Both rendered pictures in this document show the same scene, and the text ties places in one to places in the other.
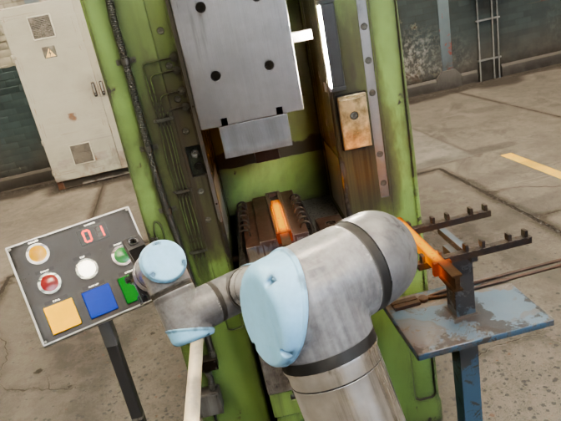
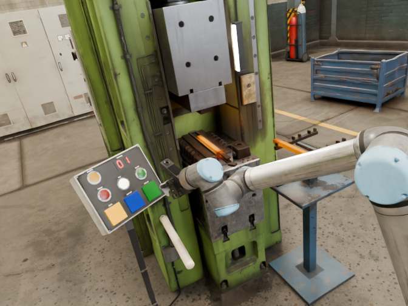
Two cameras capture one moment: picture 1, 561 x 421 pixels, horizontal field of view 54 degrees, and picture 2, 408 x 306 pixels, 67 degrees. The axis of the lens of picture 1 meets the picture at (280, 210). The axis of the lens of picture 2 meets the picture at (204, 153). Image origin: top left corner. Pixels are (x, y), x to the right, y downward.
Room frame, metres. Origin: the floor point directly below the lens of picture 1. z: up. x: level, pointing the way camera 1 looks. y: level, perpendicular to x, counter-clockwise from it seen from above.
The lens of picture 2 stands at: (0.11, 0.57, 1.76)
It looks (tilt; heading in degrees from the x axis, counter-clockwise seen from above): 26 degrees down; 342
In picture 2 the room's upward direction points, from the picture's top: 9 degrees counter-clockwise
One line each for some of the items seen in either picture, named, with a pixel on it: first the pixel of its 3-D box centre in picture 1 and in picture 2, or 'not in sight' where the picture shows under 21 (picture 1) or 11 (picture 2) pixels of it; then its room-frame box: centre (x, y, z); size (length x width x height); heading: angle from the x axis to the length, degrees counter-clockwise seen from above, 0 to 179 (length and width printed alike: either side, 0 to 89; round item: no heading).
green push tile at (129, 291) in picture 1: (134, 286); (150, 190); (1.39, 0.44, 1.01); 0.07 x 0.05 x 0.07; 117
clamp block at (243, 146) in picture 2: (331, 231); (239, 149); (1.63, -0.15, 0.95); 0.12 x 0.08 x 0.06; 2
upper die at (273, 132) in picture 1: (251, 122); (192, 91); (1.77, 0.03, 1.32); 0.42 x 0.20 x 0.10; 2
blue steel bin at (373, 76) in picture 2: not in sight; (356, 76); (3.86, -3.37, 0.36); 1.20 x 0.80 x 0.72; 14
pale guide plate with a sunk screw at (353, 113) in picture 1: (354, 121); (248, 88); (1.70, -0.28, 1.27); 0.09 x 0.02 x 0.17; 92
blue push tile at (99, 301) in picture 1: (99, 301); (134, 201); (1.34, 0.53, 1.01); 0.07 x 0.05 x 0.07; 117
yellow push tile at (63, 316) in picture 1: (63, 316); (115, 214); (1.30, 0.62, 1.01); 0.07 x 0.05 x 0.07; 117
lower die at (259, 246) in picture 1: (272, 223); (201, 148); (1.77, 0.03, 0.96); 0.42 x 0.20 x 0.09; 2
